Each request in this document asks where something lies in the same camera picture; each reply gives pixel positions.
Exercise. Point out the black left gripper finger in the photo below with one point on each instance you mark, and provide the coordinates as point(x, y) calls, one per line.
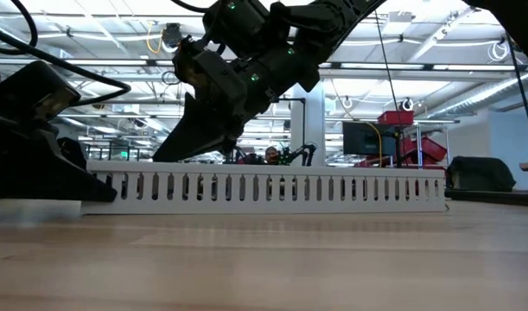
point(73, 151)
point(84, 188)

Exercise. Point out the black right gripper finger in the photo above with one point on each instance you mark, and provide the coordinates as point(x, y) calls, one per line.
point(194, 134)

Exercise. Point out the black background robot arm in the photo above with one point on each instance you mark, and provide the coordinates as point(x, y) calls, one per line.
point(304, 154)
point(248, 159)

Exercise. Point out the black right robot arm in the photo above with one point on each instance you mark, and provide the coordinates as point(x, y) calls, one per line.
point(298, 17)

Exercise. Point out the white building column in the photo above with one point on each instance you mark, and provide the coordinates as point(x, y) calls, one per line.
point(315, 129)

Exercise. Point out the person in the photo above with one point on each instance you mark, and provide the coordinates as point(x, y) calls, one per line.
point(271, 155)

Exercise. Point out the black monitor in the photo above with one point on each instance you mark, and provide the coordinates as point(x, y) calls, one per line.
point(363, 138)

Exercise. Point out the red box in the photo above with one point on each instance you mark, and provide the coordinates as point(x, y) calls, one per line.
point(395, 118)

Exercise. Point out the metal shelf rack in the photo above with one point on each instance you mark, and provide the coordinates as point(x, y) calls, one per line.
point(419, 147)

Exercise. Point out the red storage bin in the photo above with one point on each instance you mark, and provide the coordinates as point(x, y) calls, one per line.
point(432, 149)

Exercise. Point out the black bag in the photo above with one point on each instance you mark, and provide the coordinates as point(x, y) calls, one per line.
point(479, 175)

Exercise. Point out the dark background table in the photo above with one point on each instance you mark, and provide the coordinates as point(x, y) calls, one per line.
point(492, 196)

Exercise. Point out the black metal workstation frame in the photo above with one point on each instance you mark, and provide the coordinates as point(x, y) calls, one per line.
point(110, 151)

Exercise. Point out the black metal rig frame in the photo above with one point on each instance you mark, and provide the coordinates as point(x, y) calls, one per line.
point(304, 121)

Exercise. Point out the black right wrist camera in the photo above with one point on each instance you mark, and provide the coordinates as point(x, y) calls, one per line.
point(211, 73)

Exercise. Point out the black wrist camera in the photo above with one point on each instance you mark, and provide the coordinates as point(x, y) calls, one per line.
point(34, 93)
point(211, 73)

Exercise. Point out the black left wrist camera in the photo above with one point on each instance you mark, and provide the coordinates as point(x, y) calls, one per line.
point(34, 93)

